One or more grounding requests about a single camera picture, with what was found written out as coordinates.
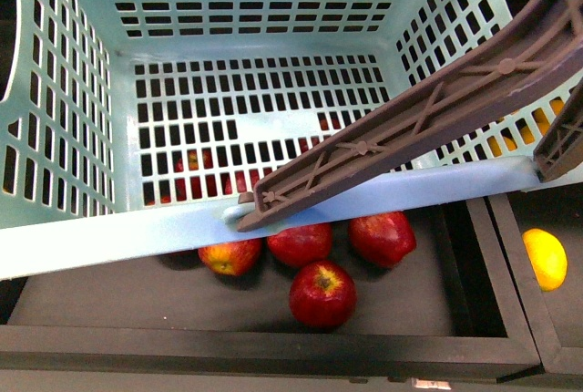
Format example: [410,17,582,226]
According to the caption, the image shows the red apple middle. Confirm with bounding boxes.
[267,222,333,268]

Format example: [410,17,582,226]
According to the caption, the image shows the red apple right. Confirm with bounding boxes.
[348,211,417,269]

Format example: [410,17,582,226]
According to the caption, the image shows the red yellow apple left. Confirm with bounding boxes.
[198,239,263,276]

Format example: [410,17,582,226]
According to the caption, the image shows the black lemon tray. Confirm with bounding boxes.
[486,184,582,388]

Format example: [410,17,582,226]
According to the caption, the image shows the yellow lemon in tray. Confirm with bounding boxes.
[522,228,568,292]

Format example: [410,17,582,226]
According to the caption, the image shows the light blue plastic basket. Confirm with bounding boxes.
[0,0,583,282]

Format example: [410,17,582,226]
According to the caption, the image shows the brown basket handle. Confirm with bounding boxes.
[533,81,582,182]
[237,0,582,232]

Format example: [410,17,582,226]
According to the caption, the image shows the apples under basket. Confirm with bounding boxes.
[145,113,343,206]

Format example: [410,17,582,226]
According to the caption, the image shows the black apple tray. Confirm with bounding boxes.
[1,199,540,381]

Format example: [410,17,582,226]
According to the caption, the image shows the lemons behind basket wall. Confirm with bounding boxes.
[486,98,565,157]

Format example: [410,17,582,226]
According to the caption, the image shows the red apple front centre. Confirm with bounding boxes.
[289,260,357,329]

